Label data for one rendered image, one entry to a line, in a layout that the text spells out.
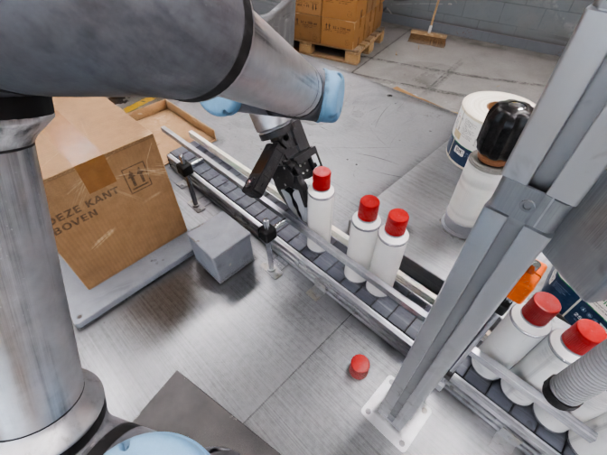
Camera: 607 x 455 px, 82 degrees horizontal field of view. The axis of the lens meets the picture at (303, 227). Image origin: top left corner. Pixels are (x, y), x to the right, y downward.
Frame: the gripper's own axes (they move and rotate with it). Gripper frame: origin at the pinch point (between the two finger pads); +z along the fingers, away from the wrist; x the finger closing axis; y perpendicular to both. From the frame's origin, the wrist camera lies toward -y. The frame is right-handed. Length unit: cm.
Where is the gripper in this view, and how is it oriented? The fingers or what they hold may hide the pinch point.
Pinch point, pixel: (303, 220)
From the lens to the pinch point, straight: 75.4
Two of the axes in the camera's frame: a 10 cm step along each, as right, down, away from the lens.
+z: 3.6, 8.5, 3.9
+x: -6.2, -1.0, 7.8
